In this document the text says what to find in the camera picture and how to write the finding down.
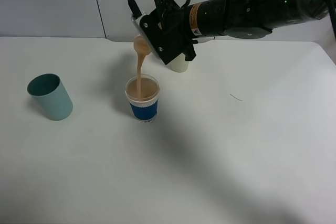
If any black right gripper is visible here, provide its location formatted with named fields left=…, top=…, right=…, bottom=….
left=139, top=0, right=196, bottom=65

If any plastic bottle with pink label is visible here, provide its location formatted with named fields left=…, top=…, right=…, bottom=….
left=133, top=35, right=151, bottom=56

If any clear cup with blue sleeve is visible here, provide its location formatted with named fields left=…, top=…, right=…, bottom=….
left=125, top=74, right=160, bottom=122

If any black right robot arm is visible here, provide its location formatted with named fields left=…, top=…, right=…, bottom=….
left=134, top=0, right=335, bottom=64

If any pale yellow plastic cup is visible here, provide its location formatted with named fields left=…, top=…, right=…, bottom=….
left=169, top=54, right=189, bottom=73

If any teal plastic cup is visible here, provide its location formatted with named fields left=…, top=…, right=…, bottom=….
left=27, top=73, right=73, bottom=121

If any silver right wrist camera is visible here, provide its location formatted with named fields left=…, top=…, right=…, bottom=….
left=131, top=12, right=146, bottom=35

